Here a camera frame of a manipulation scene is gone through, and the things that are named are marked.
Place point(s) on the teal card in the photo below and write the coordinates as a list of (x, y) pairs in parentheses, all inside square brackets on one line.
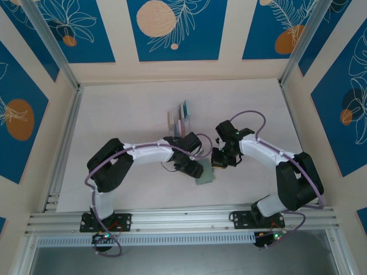
[(185, 108)]

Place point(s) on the green card holder wallet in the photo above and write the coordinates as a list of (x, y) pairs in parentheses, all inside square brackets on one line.
[(207, 176)]

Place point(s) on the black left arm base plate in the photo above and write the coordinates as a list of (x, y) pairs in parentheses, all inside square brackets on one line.
[(126, 222)]

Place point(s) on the aluminium frame post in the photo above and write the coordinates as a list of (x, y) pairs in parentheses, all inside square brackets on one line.
[(51, 43), (302, 43)]

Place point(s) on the black card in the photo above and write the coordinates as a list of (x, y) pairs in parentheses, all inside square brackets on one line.
[(180, 111)]

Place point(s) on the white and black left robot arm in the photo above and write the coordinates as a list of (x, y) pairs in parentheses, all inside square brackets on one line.
[(152, 153)]

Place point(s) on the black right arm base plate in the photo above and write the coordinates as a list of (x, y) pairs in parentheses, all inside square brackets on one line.
[(239, 219)]

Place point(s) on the aluminium table side rail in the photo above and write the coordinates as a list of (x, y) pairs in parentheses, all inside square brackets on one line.
[(301, 143), (67, 137)]

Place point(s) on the blue card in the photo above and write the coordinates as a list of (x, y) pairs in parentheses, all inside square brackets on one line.
[(176, 128)]

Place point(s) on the clear acrylic card stand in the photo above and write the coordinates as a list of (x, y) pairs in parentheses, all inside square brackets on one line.
[(186, 126)]

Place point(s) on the long aluminium mounting rail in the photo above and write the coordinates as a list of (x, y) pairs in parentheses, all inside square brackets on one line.
[(186, 220)]

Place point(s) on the beige card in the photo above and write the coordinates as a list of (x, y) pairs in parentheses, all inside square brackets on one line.
[(171, 119)]

